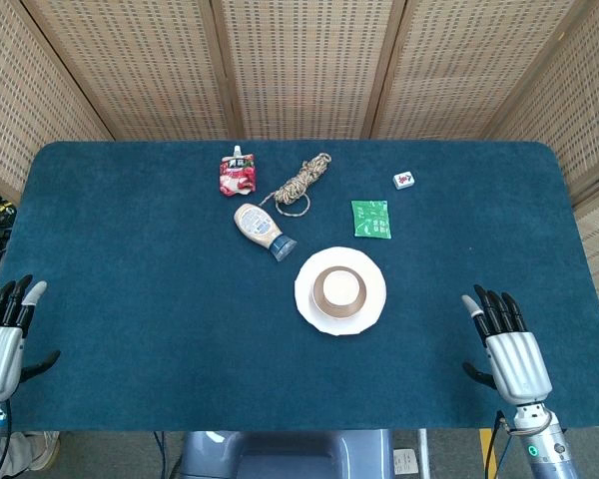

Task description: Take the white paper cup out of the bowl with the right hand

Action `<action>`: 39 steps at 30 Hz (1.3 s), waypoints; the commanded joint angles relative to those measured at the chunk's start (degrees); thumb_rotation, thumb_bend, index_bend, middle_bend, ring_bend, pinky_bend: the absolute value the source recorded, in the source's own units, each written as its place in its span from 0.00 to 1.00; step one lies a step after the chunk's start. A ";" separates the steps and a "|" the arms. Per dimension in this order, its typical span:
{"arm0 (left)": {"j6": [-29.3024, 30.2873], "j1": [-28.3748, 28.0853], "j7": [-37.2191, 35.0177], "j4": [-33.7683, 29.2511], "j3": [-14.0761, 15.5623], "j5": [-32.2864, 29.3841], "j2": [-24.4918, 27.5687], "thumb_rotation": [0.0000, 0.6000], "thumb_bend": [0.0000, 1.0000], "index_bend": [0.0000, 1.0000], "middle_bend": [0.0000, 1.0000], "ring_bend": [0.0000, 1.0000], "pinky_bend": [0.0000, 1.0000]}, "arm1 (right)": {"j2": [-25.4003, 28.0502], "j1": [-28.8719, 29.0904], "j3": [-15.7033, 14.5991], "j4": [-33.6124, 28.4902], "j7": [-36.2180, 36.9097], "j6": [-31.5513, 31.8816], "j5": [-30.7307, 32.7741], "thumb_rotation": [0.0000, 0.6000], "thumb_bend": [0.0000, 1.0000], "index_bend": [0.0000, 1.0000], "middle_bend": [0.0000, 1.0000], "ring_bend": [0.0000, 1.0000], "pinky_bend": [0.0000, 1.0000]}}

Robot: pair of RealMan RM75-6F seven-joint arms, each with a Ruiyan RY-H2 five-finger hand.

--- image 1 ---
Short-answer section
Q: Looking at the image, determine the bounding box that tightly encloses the green snack packet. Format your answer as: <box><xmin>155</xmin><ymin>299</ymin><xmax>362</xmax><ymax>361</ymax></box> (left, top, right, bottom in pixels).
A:
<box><xmin>349</xmin><ymin>200</ymin><xmax>393</xmax><ymax>240</ymax></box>

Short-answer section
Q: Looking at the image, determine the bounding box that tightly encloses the white paper plate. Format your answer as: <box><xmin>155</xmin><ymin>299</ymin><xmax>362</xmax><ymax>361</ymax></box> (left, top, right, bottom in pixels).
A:
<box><xmin>294</xmin><ymin>245</ymin><xmax>388</xmax><ymax>337</ymax></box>

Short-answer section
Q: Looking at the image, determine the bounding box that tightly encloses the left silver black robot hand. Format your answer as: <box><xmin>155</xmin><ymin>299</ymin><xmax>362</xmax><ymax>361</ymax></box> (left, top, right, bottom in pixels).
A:
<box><xmin>0</xmin><ymin>273</ymin><xmax>62</xmax><ymax>403</ymax></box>

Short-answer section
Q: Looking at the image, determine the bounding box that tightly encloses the small brown white paper cup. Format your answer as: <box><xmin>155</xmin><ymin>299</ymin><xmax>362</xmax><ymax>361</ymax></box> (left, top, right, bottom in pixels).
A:
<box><xmin>311</xmin><ymin>266</ymin><xmax>371</xmax><ymax>319</ymax></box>

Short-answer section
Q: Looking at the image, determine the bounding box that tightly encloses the beige sauce squeeze bottle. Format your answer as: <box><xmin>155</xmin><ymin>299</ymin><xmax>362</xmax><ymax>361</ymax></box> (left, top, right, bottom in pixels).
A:
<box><xmin>233</xmin><ymin>202</ymin><xmax>298</xmax><ymax>263</ymax></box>

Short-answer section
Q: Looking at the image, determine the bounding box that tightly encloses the coiled beige rope bundle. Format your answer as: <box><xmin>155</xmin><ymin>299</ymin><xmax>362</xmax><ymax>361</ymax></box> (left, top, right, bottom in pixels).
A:
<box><xmin>258</xmin><ymin>152</ymin><xmax>332</xmax><ymax>219</ymax></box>

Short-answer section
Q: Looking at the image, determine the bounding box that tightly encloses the woven bamboo folding screen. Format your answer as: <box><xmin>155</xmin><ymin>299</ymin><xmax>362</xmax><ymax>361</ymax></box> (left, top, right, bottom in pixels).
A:
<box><xmin>0</xmin><ymin>0</ymin><xmax>599</xmax><ymax>320</ymax></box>

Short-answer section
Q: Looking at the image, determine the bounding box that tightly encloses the blue table cloth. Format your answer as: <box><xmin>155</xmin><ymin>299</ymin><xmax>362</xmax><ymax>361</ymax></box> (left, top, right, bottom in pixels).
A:
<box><xmin>0</xmin><ymin>140</ymin><xmax>599</xmax><ymax>433</ymax></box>

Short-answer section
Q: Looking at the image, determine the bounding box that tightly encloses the grey robot torso base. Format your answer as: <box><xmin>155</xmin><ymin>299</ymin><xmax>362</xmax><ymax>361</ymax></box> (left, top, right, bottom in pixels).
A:
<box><xmin>177</xmin><ymin>428</ymin><xmax>396</xmax><ymax>479</ymax></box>

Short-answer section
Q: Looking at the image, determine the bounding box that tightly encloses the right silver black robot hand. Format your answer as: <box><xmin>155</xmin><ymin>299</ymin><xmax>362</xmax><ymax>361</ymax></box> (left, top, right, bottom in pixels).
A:
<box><xmin>460</xmin><ymin>284</ymin><xmax>554</xmax><ymax>406</ymax></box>

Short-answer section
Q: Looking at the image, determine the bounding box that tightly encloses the red drink pouch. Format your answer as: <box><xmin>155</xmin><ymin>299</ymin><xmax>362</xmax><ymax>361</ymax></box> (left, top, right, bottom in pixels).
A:
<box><xmin>217</xmin><ymin>145</ymin><xmax>259</xmax><ymax>198</ymax></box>

